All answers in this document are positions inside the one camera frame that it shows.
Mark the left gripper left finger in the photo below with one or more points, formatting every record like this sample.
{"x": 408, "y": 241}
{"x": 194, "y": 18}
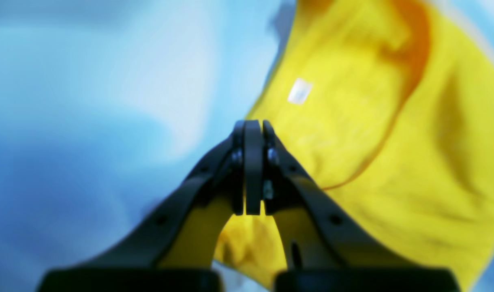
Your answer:
{"x": 220, "y": 171}

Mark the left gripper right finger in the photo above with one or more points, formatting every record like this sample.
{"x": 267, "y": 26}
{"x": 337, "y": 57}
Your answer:
{"x": 315, "y": 232}

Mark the orange t-shirt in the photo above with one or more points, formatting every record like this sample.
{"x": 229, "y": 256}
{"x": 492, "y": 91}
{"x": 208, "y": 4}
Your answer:
{"x": 389, "y": 106}

